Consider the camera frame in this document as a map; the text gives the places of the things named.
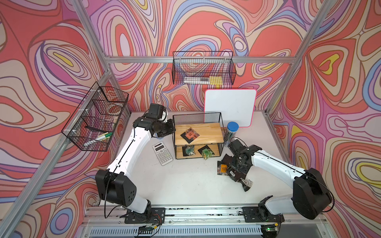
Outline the white scientific calculator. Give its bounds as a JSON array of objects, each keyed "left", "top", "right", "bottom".
[{"left": 152, "top": 142, "right": 173, "bottom": 166}]

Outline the orange black tea bag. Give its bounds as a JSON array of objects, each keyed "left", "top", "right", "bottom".
[{"left": 217, "top": 161, "right": 228, "bottom": 176}]

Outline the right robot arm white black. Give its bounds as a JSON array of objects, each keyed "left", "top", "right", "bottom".
[{"left": 227, "top": 140, "right": 335, "bottom": 221}]

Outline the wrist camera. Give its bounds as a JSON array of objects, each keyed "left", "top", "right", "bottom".
[
  {"left": 146, "top": 103, "right": 167, "bottom": 122},
  {"left": 228, "top": 139, "right": 247, "bottom": 155}
]

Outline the white board pink frame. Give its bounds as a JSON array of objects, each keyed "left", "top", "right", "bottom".
[{"left": 204, "top": 89, "right": 257, "bottom": 128}]

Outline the white strip box in basket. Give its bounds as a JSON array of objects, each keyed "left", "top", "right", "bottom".
[{"left": 183, "top": 76, "right": 210, "bottom": 85}]

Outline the black wire basket left wall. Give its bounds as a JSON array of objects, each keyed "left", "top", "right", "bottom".
[{"left": 61, "top": 82, "right": 129, "bottom": 152}]

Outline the green white marker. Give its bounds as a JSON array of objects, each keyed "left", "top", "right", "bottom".
[{"left": 84, "top": 132, "right": 113, "bottom": 147}]

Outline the black wire basket wall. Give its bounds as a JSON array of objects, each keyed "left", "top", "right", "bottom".
[
  {"left": 172, "top": 50, "right": 237, "bottom": 87},
  {"left": 61, "top": 82, "right": 129, "bottom": 152}
]

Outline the white floral black tea bag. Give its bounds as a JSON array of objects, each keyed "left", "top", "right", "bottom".
[{"left": 240, "top": 178, "right": 253, "bottom": 192}]

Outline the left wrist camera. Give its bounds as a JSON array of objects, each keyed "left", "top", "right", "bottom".
[{"left": 146, "top": 103, "right": 167, "bottom": 122}]

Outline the blue-lidded pencil tube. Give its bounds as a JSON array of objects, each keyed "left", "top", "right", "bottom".
[{"left": 224, "top": 122, "right": 239, "bottom": 146}]

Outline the black wire basket back wall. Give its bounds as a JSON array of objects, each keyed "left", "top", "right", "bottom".
[{"left": 172, "top": 50, "right": 237, "bottom": 87}]

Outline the yellow box in basket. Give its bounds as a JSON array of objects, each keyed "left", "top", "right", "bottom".
[{"left": 208, "top": 76, "right": 223, "bottom": 85}]

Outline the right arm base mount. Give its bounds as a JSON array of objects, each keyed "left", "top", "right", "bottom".
[{"left": 240, "top": 195, "right": 285, "bottom": 223}]

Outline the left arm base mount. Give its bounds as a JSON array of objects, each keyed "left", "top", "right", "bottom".
[{"left": 124, "top": 207, "right": 166, "bottom": 225}]

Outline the green tea bag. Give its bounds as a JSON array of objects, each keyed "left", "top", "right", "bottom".
[
  {"left": 182, "top": 145, "right": 195, "bottom": 157},
  {"left": 198, "top": 145, "right": 215, "bottom": 160}
]

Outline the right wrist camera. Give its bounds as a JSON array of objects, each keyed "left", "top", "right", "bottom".
[{"left": 228, "top": 139, "right": 247, "bottom": 155}]

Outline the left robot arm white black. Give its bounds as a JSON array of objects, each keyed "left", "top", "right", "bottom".
[{"left": 95, "top": 117, "right": 175, "bottom": 214}]

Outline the black wire wooden two-tier shelf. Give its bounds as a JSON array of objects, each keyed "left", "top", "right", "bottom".
[{"left": 173, "top": 112, "right": 225, "bottom": 160}]

